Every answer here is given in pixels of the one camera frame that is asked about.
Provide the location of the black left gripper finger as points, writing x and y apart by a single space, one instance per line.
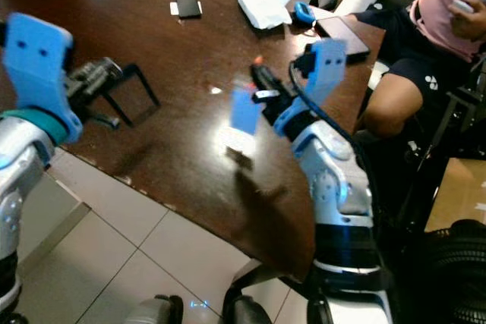
150 87
110 121

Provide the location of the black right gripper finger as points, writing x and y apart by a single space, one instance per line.
266 75
263 95

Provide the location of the white handheld controller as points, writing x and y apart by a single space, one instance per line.
462 6

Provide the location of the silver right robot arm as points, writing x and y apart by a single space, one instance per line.
338 187

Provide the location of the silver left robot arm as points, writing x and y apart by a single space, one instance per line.
19 187

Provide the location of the person hand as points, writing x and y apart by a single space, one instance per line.
472 24

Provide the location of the dark brown wooden table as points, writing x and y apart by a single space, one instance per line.
197 58

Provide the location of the white paper bag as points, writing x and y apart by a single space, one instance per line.
266 5

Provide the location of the small blue round gadget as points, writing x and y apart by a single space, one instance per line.
305 13

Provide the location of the small white card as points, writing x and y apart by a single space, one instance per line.
174 8

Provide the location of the black smartphone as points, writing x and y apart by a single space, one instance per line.
342 34

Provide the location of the black wallet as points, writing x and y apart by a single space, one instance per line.
188 7

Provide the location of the person in pink shirt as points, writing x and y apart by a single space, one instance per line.
440 28

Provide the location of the grey robot left foot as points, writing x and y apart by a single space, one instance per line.
152 310

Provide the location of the grey robot foot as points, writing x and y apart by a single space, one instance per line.
249 312
152 310

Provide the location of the grey robot right foot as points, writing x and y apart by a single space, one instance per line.
249 312

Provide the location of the black ribbed round object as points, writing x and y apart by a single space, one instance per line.
459 278

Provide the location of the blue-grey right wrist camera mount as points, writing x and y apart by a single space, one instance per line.
326 70

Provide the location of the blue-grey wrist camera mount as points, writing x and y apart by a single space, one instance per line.
326 70
38 58

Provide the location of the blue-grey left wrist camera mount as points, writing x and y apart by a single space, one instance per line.
38 58

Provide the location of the black metal frame chair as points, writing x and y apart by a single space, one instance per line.
448 127

